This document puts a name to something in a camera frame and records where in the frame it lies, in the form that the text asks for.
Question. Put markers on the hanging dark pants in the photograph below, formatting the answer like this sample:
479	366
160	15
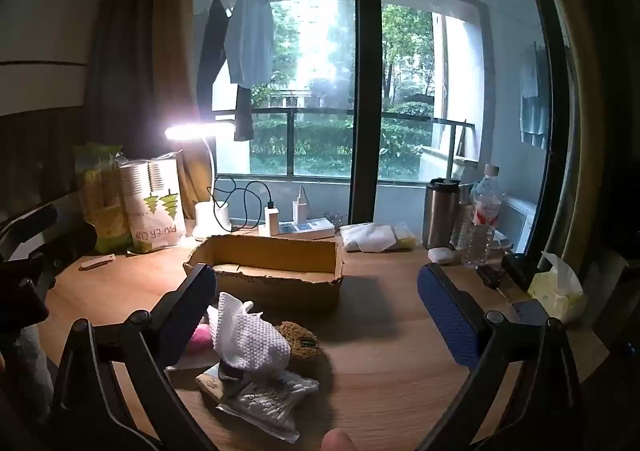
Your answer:
210	61

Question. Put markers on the hanging pale towels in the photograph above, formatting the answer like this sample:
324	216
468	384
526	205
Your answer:
532	101

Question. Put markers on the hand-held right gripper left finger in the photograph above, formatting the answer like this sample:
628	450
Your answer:
194	313

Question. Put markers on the large white charger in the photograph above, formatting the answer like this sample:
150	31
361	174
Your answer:
272	221

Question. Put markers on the green package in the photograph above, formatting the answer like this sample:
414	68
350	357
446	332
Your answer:
100	201

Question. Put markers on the plastic water bottle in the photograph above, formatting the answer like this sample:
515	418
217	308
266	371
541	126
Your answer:
480	241

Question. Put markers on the brown plush toy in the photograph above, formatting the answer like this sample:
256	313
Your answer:
300	341

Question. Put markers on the slim white charger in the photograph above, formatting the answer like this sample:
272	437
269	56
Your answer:
301	211

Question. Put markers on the cardboard box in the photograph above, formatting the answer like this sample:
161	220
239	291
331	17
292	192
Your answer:
300	291

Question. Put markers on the cotton swab bag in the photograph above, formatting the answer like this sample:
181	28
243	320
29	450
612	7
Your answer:
270	401

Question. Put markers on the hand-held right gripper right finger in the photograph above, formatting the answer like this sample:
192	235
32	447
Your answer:
445	313

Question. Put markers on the paper cup package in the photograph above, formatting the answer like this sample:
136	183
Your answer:
155	211

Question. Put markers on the black window frame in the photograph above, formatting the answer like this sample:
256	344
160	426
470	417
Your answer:
365	81

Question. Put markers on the olive curtain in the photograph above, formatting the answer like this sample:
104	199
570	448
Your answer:
582	131

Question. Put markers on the white power strip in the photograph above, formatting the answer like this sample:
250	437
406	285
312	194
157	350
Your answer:
310	229

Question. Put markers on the white appliance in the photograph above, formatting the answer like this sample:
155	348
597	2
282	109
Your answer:
517	223

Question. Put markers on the bear print tissue pack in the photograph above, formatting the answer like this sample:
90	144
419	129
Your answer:
210	383

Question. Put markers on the yellow tissue pack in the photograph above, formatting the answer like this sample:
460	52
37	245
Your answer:
405	237

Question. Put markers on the white desk lamp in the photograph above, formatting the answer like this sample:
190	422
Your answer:
212	221

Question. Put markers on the balcony railing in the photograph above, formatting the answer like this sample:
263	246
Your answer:
290	146

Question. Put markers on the brown curtain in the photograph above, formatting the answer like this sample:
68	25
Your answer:
140	56

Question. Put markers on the hanging light blue shirt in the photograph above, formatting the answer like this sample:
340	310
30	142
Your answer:
250	41

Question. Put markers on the small white folding tool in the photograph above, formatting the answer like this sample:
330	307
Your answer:
97	261

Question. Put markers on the pink plush toy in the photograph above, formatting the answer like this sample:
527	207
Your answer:
201	338

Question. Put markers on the white paper towel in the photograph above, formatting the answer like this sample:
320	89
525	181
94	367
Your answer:
250	336

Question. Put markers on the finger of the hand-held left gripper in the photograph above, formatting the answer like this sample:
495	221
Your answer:
50	215
72	243

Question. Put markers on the small white case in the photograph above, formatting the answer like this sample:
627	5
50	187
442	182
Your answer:
441	255

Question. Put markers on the open pale tissue pack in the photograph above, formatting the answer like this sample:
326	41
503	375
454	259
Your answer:
555	296

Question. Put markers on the black device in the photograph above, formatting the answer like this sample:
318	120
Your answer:
515	268

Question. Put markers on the person's right hand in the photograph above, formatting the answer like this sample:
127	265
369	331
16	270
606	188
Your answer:
339	442

